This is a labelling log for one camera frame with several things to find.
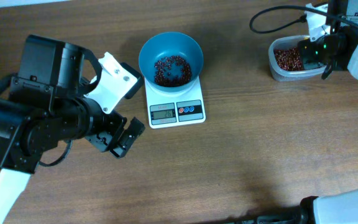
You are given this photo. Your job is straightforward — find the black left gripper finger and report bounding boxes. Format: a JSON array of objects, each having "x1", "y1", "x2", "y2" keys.
[
  {"x1": 109, "y1": 117, "x2": 145, "y2": 159},
  {"x1": 120, "y1": 62, "x2": 144, "y2": 100}
]

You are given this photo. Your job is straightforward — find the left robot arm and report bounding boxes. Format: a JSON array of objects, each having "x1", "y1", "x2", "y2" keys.
[{"x1": 0, "y1": 35, "x2": 145, "y2": 223}]

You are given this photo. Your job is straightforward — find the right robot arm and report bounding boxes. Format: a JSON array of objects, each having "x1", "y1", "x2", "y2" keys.
[{"x1": 298, "y1": 0, "x2": 358, "y2": 223}]

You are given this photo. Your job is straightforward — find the red beans in bowl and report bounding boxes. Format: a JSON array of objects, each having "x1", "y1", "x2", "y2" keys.
[{"x1": 154, "y1": 55, "x2": 193, "y2": 87}]

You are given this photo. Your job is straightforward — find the blue plastic bowl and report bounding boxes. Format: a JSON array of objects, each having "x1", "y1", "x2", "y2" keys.
[{"x1": 139, "y1": 32, "x2": 204, "y2": 93}]

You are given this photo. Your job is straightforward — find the white digital kitchen scale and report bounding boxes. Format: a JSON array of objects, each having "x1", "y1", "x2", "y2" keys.
[{"x1": 145, "y1": 78, "x2": 206, "y2": 129}]

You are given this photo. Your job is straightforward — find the red adzuki beans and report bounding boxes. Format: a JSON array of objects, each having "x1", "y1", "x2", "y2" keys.
[{"x1": 273, "y1": 47, "x2": 304, "y2": 72}]

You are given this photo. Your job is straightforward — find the clear plastic container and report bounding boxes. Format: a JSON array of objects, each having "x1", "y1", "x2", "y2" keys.
[{"x1": 268, "y1": 35, "x2": 326, "y2": 82}]

